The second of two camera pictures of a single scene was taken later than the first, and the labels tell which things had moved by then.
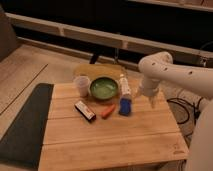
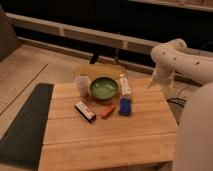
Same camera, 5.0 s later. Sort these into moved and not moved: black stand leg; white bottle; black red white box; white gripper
Moved: white gripper
Not moved: white bottle; black red white box; black stand leg
